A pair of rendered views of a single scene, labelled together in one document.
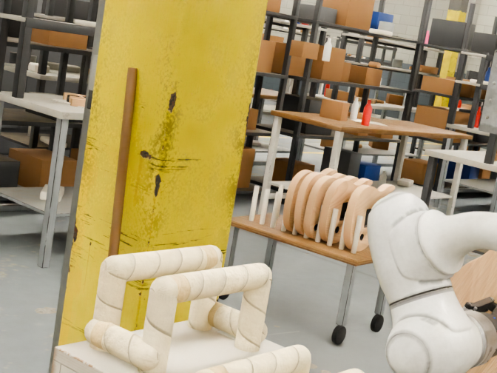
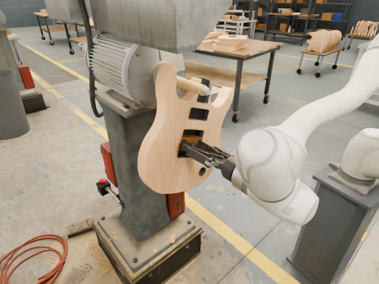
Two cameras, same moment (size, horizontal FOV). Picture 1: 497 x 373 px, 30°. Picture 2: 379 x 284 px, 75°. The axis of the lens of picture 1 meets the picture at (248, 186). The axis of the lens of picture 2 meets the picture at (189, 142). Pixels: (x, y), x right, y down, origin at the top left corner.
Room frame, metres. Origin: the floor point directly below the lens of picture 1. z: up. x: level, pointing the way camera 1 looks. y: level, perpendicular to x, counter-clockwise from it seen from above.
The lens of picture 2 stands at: (1.52, 0.17, 1.50)
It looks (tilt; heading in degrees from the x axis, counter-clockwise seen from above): 31 degrees down; 278
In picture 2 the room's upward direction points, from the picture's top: straight up
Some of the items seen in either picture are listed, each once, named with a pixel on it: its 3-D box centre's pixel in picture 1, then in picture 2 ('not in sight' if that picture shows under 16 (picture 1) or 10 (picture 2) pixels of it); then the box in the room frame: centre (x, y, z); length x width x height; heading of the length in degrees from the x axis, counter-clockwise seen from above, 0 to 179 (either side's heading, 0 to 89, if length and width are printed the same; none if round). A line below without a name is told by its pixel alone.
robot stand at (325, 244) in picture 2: not in sight; (333, 226); (0.83, -0.89, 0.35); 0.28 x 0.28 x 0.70; 42
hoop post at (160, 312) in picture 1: (157, 331); not in sight; (0.98, 0.07, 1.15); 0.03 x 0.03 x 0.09
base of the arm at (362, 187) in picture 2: not in sight; (351, 173); (0.85, -0.91, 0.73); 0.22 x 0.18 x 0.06; 132
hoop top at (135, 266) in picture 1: (165, 263); not in sight; (1.10, 0.08, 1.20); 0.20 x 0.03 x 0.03; 142
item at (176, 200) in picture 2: not in sight; (165, 183); (1.82, -0.97, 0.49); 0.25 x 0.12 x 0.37; 139
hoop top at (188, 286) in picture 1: (214, 282); not in sight; (1.05, 0.02, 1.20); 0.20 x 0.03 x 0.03; 142
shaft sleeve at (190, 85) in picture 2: not in sight; (184, 83); (1.64, -0.60, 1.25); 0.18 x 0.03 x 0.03; 139
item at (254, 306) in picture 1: (253, 311); not in sight; (1.12, -0.03, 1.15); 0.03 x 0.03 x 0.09
